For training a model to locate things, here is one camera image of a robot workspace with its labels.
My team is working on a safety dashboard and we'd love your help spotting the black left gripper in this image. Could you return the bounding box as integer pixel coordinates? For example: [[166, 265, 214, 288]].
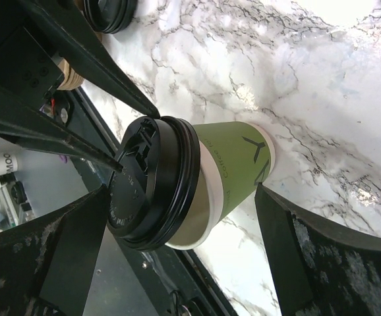
[[0, 0, 160, 172]]

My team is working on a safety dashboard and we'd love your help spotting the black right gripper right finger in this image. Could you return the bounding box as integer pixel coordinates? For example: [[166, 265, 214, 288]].
[[254, 184, 381, 315]]

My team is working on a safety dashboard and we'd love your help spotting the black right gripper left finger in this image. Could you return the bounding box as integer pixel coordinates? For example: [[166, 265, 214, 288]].
[[0, 186, 110, 315]]

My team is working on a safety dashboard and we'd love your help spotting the green paper coffee cup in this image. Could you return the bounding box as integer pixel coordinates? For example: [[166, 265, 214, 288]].
[[166, 121, 276, 250]]

